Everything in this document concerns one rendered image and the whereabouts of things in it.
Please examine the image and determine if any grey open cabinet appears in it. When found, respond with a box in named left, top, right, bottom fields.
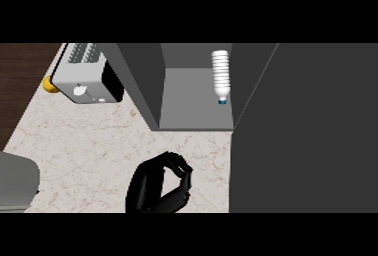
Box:
left=97, top=42, right=281, bottom=132

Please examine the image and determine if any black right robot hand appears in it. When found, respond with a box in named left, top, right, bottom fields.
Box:
left=125, top=151, right=196, bottom=214

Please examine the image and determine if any white plastic water bottle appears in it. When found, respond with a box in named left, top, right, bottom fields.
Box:
left=210, top=49, right=232, bottom=106

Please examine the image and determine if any yellow round object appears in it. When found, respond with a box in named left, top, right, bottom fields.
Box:
left=42, top=75, right=61, bottom=95

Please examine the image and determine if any silver toaster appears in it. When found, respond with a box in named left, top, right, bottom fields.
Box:
left=51, top=42, right=126, bottom=105

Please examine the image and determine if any dark grey cabinet door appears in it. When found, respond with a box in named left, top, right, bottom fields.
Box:
left=228, top=42, right=378, bottom=214

